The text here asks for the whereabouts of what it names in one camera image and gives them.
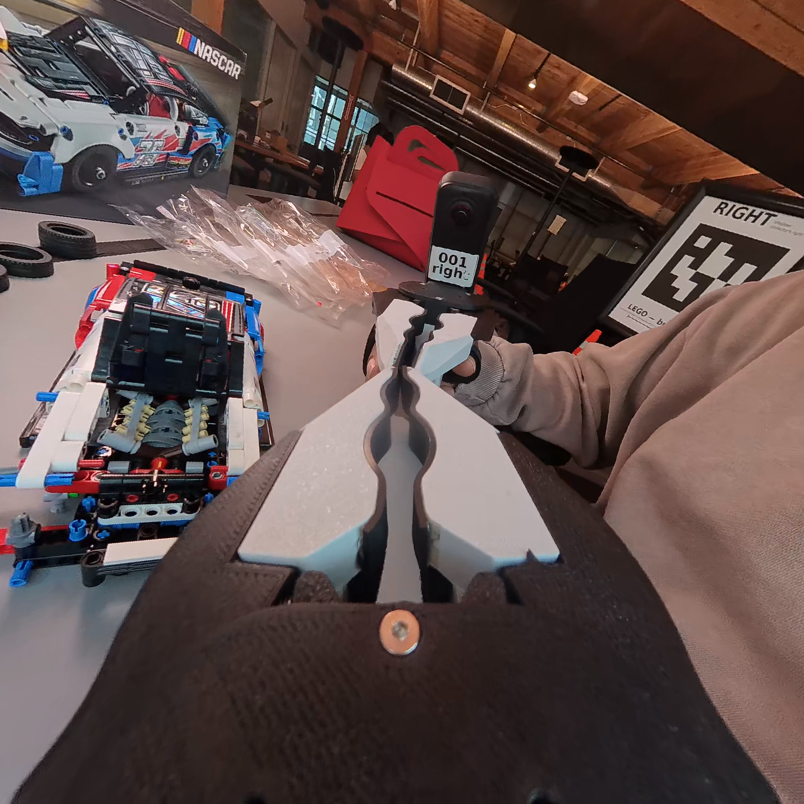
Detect pile of clear plastic bags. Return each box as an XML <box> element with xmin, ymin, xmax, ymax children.
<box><xmin>113</xmin><ymin>185</ymin><xmax>390</xmax><ymax>327</ymax></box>

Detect toy car set box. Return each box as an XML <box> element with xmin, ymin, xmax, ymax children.
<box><xmin>0</xmin><ymin>0</ymin><xmax>247</xmax><ymax>217</ymax></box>

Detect toy brick race car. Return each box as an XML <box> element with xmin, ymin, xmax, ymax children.
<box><xmin>0</xmin><ymin>260</ymin><xmax>277</xmax><ymax>589</ymax></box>

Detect red felt bag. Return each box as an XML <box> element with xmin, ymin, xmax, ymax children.
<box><xmin>336</xmin><ymin>126</ymin><xmax>459</xmax><ymax>271</ymax></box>

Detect person's beige sweatshirt torso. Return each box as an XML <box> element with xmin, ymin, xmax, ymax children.
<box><xmin>593</xmin><ymin>270</ymin><xmax>804</xmax><ymax>804</ymax></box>

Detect person's right hand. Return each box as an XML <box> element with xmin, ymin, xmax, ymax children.
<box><xmin>438</xmin><ymin>352</ymin><xmax>483</xmax><ymax>395</ymax></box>

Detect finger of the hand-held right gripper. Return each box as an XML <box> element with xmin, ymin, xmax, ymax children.
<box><xmin>410</xmin><ymin>313</ymin><xmax>481</xmax><ymax>387</ymax></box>
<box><xmin>375</xmin><ymin>299</ymin><xmax>420</xmax><ymax>379</ymax></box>

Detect framed marker sign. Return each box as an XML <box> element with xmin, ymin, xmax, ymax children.
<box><xmin>600</xmin><ymin>182</ymin><xmax>804</xmax><ymax>337</ymax></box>

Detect metal ventilation duct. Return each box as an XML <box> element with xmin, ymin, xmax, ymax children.
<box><xmin>386</xmin><ymin>63</ymin><xmax>623</xmax><ymax>189</ymax></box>

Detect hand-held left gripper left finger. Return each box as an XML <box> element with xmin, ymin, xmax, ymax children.
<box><xmin>237</xmin><ymin>369</ymin><xmax>403</xmax><ymax>598</ymax></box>

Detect window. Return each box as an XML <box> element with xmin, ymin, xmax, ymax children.
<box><xmin>301</xmin><ymin>75</ymin><xmax>378</xmax><ymax>152</ymax></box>

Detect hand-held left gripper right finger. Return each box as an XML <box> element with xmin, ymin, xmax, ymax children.
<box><xmin>402</xmin><ymin>367</ymin><xmax>561</xmax><ymax>600</ymax></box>

